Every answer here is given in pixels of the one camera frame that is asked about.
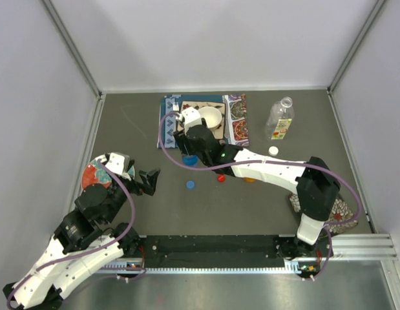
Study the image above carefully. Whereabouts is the red bottle cap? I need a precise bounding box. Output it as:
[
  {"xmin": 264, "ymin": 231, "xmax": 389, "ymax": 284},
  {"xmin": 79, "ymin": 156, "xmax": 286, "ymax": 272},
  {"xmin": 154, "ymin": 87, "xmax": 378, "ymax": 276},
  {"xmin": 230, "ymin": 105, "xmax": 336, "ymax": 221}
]
[{"xmin": 217, "ymin": 174, "xmax": 226, "ymax": 183}]

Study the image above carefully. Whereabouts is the round red teal plate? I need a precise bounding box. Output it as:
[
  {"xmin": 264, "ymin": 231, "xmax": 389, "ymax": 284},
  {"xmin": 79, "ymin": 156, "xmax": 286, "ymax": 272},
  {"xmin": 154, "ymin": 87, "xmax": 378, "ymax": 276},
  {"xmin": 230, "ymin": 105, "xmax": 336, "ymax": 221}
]
[{"xmin": 81, "ymin": 156, "xmax": 136, "ymax": 191}]

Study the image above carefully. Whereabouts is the black floral square plate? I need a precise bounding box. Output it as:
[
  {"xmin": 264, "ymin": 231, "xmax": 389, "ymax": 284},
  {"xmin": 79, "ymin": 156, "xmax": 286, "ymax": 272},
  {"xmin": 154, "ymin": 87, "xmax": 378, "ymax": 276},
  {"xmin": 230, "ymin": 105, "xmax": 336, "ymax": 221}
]
[{"xmin": 288, "ymin": 193, "xmax": 359, "ymax": 233}]

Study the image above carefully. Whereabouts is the purple cable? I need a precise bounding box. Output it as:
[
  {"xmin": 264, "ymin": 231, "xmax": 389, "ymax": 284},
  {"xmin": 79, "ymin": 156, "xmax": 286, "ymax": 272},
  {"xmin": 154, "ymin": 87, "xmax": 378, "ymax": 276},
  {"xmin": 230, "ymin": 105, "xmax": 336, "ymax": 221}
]
[
  {"xmin": 6, "ymin": 158, "xmax": 138, "ymax": 309},
  {"xmin": 157, "ymin": 112, "xmax": 363, "ymax": 280}
]

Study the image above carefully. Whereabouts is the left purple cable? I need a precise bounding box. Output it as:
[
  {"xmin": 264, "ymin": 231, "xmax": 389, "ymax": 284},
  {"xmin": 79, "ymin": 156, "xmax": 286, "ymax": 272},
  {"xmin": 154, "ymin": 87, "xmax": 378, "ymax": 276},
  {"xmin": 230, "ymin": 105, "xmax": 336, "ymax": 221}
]
[{"xmin": 6, "ymin": 158, "xmax": 138, "ymax": 309}]

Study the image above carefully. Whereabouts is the grey cable duct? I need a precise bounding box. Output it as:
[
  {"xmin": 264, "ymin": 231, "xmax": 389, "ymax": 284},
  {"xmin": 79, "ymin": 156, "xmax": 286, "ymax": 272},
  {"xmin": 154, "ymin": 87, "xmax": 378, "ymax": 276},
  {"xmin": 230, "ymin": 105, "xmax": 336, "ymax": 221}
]
[{"xmin": 96, "ymin": 260, "xmax": 318, "ymax": 276}]

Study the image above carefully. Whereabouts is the blue cap water bottle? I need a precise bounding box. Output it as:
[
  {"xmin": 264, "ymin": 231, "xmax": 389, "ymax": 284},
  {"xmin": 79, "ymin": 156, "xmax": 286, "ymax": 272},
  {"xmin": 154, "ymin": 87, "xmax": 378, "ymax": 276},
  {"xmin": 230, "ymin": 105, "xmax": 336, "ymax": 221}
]
[{"xmin": 182, "ymin": 155, "xmax": 198, "ymax": 167}]

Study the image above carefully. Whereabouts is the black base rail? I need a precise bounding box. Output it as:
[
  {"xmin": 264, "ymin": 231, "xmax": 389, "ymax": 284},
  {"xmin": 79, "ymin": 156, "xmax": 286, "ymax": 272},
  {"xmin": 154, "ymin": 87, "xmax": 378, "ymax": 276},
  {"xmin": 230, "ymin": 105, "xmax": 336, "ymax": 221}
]
[{"xmin": 142, "ymin": 235, "xmax": 299, "ymax": 269}]

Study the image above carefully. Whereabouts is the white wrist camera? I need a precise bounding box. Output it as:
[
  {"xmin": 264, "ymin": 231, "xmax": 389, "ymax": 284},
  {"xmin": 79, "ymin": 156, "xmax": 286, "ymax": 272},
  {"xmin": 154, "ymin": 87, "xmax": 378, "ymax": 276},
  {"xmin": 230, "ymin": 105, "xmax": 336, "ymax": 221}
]
[
  {"xmin": 176, "ymin": 107, "xmax": 202, "ymax": 131},
  {"xmin": 94, "ymin": 152, "xmax": 135, "ymax": 180}
]

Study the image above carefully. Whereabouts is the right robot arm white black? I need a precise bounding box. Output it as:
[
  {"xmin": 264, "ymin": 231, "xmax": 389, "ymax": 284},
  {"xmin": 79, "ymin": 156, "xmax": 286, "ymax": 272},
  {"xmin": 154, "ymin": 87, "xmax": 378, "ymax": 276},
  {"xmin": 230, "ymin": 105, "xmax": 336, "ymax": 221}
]
[{"xmin": 173, "ymin": 125, "xmax": 341, "ymax": 256}]

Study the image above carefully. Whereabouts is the blue bottle cap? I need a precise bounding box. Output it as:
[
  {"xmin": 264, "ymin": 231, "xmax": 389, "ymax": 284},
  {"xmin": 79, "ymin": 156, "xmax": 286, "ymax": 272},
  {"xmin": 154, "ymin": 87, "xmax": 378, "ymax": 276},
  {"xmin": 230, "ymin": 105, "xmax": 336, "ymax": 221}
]
[{"xmin": 186, "ymin": 180, "xmax": 195, "ymax": 189}]

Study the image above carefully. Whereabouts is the white ceramic bowl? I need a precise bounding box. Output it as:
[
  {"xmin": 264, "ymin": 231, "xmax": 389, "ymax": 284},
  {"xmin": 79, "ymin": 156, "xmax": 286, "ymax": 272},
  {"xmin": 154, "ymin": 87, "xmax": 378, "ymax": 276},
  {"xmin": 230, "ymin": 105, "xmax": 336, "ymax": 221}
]
[{"xmin": 198, "ymin": 107, "xmax": 222, "ymax": 130}]

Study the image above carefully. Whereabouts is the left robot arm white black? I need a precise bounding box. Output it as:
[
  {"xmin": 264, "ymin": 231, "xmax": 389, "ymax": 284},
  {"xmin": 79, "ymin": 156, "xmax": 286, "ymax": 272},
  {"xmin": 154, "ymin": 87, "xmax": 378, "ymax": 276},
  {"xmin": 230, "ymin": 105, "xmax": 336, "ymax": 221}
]
[{"xmin": 3, "ymin": 169, "xmax": 160, "ymax": 309}]

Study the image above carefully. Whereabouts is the large clear juice bottle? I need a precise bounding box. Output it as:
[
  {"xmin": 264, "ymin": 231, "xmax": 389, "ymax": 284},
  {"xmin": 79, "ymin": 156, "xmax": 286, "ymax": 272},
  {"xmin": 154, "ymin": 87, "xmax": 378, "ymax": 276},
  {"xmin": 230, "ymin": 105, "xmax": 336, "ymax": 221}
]
[{"xmin": 265, "ymin": 97, "xmax": 295, "ymax": 140}]

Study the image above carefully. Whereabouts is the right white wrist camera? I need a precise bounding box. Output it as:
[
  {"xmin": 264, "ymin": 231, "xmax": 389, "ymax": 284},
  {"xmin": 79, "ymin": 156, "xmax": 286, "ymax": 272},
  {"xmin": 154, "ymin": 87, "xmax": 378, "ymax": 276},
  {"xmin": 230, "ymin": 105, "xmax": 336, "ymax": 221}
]
[{"xmin": 176, "ymin": 107, "xmax": 202, "ymax": 131}]

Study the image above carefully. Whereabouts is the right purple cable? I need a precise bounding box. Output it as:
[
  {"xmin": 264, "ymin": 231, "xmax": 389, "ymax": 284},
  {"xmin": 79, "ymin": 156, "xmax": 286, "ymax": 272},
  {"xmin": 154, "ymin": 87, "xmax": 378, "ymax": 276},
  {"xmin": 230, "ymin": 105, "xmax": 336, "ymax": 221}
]
[{"xmin": 157, "ymin": 112, "xmax": 363, "ymax": 280}]

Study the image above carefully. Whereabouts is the white bottle cap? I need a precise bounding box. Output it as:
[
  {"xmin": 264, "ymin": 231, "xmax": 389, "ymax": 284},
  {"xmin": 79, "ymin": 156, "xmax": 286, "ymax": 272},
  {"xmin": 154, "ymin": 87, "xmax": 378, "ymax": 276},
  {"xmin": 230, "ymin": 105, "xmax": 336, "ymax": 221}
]
[{"xmin": 268, "ymin": 146, "xmax": 279, "ymax": 156}]

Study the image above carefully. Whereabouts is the blue patterned placemat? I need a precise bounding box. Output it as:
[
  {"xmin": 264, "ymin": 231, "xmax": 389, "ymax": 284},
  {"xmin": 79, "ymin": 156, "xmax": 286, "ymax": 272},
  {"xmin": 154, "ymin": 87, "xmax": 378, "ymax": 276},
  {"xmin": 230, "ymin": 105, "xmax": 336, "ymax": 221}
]
[{"xmin": 159, "ymin": 94, "xmax": 249, "ymax": 147}]

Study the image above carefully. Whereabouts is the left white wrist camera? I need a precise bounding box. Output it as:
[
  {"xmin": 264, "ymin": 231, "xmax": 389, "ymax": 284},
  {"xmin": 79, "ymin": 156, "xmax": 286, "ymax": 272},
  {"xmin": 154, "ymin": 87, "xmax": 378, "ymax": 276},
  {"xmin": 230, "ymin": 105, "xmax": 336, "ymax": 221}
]
[{"xmin": 94, "ymin": 152, "xmax": 135, "ymax": 180}]

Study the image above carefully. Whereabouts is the square floral beige plate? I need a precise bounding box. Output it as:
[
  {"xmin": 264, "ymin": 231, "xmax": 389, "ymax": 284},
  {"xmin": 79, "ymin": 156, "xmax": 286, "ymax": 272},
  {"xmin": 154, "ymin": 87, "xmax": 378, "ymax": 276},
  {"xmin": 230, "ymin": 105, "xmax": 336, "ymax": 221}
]
[{"xmin": 180, "ymin": 101, "xmax": 226, "ymax": 140}]

